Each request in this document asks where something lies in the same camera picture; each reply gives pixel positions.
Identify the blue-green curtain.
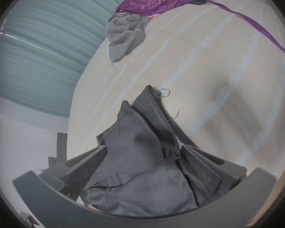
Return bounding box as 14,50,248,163
0,0,143,69
0,33,86,119

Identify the bed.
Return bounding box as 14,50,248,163
66,0,285,213

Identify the purple satin garment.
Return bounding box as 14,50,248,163
115,0,285,65

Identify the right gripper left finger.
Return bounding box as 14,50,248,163
41,145,107,200

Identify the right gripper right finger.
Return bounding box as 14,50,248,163
180,144,247,197

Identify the black T-shirt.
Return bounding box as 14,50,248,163
80,85,223,217

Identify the grey garment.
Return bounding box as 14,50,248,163
106,12,150,63

